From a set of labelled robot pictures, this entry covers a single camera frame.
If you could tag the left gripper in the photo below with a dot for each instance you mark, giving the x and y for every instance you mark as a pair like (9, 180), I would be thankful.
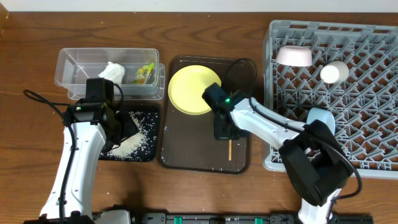
(130, 127)

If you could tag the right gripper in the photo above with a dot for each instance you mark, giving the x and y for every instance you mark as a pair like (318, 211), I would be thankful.
(226, 133)

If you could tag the wooden chopstick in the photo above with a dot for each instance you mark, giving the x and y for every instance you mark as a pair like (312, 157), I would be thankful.
(230, 150)

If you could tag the rice pile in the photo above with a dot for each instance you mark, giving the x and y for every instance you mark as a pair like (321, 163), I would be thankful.
(135, 146)

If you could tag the white napkin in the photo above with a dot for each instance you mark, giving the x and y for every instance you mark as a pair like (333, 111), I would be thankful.
(113, 72)

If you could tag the yellow plate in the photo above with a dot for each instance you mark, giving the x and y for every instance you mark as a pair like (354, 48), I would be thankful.
(187, 86)

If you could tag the green snack wrapper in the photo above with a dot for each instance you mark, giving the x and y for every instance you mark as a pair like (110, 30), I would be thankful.
(143, 74)

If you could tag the light blue bowl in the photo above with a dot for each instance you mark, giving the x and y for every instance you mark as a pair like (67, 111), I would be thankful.
(324, 116)

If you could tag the pink bowl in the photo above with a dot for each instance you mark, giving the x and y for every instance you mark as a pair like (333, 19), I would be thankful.
(294, 56)

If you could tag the white cup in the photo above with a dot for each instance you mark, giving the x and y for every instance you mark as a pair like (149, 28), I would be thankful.
(334, 72)

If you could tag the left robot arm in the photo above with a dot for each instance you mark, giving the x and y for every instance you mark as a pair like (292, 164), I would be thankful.
(93, 124)

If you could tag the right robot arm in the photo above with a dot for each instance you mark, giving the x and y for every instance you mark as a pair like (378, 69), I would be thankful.
(313, 159)

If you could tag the grey dishwasher rack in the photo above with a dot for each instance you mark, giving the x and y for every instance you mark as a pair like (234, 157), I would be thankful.
(364, 105)

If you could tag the black plastic tray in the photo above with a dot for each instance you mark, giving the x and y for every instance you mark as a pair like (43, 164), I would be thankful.
(152, 119)

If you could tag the brown serving tray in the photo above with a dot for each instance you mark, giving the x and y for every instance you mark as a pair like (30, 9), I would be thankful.
(188, 141)

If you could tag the clear plastic bin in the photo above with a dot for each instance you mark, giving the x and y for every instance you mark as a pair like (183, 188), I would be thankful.
(76, 65)

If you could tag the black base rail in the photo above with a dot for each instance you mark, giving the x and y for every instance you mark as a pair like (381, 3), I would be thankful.
(217, 218)

